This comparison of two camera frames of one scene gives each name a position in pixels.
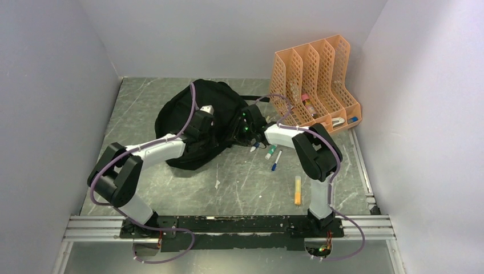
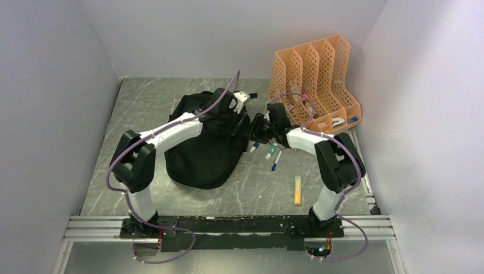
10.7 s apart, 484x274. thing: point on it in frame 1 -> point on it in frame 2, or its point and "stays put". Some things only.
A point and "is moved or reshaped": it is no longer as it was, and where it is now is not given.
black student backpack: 174,113 is moved or reshaped
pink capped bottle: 307,101 stays put
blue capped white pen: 274,166 stays put
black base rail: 210,233 stays put
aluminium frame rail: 353,229 stays put
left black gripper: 212,144 -> 237,118
